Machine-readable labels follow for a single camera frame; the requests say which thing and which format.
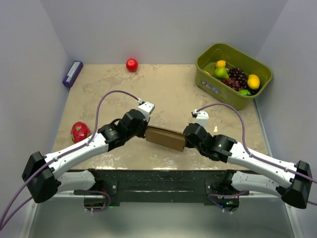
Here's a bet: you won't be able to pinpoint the brown cardboard box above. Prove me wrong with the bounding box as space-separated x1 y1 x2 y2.
145 125 186 152

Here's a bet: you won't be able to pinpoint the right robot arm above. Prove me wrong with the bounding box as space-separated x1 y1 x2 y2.
183 123 313 209

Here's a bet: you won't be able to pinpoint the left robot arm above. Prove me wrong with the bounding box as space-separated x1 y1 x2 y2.
22 108 152 203

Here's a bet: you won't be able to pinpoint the purple rectangular box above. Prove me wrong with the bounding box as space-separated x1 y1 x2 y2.
62 60 84 88

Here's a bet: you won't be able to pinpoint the red dragon fruit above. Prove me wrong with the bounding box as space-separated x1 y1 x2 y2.
70 121 91 143

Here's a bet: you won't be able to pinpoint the red apple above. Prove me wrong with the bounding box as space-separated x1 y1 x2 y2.
126 58 138 72

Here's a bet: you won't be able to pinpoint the green apple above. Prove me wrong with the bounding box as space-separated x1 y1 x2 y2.
238 89 252 96

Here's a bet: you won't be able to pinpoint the green pear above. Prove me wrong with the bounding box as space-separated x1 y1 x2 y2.
214 67 229 79

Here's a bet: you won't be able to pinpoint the green plastic tub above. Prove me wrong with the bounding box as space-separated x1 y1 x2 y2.
195 43 273 110

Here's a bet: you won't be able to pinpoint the dark purple grapes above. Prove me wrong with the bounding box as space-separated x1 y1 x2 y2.
221 67 247 91

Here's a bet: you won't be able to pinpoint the orange fruit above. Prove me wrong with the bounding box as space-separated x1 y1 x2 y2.
215 60 226 68

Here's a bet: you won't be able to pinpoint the yellow lemon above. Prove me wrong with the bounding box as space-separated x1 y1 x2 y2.
247 74 261 90

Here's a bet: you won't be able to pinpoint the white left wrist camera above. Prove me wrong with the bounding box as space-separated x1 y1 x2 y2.
137 101 155 122

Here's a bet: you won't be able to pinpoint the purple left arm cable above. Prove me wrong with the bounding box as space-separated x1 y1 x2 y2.
0 90 143 231

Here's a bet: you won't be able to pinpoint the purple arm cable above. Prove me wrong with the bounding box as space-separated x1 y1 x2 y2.
0 90 143 231
195 103 317 206

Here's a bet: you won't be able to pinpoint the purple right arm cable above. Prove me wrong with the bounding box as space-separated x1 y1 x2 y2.
195 103 317 206

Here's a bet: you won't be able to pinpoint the aluminium frame rail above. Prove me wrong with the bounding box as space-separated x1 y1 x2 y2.
18 100 304 238

